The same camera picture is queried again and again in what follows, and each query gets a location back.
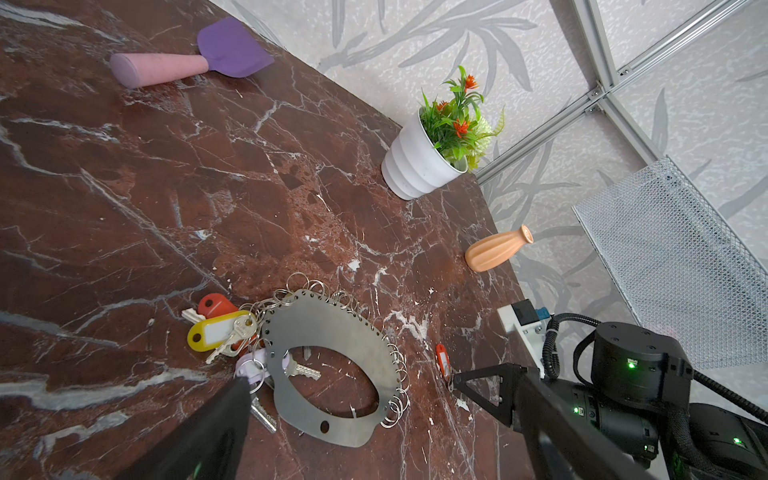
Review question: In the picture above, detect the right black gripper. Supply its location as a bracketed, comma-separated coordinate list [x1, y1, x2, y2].
[452, 321, 693, 468]

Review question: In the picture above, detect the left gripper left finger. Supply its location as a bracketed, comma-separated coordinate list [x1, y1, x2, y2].
[117, 378, 251, 479]

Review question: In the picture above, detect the white pot with flowers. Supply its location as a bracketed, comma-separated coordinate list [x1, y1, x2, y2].
[381, 65, 506, 201]

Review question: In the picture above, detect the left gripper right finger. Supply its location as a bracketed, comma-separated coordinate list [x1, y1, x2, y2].
[515, 373, 657, 479]

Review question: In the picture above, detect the purple pink toy spatula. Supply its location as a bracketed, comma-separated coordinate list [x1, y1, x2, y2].
[110, 17, 274, 89]

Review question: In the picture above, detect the small red key tag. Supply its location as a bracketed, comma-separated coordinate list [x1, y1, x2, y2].
[197, 293, 238, 319]

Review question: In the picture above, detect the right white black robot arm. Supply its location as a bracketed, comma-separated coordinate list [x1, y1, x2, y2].
[451, 314, 767, 479]

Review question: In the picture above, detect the small terracotta vase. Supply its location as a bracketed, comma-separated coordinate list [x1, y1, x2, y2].
[465, 225, 534, 272]

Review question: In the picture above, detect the yellow key tag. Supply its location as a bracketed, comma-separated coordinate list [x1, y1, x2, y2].
[187, 310, 249, 352]

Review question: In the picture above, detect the white wire mesh basket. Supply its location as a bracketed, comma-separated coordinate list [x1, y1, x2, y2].
[573, 158, 767, 369]

